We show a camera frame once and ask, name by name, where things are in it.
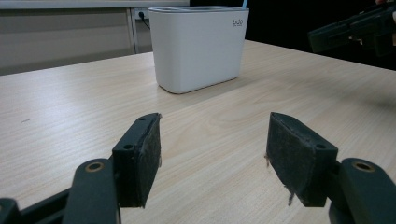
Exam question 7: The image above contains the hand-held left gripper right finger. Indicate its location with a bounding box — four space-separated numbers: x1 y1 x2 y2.
264 111 339 208

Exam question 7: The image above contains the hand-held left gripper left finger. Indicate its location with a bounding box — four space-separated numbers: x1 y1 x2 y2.
111 112 163 209

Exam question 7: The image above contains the white plastic container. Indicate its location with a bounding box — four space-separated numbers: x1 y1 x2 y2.
148 6 250 95

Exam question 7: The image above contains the white metal post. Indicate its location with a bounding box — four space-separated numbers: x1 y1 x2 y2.
125 7 139 55

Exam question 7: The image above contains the black cable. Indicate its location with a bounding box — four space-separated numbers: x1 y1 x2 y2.
137 10 152 31

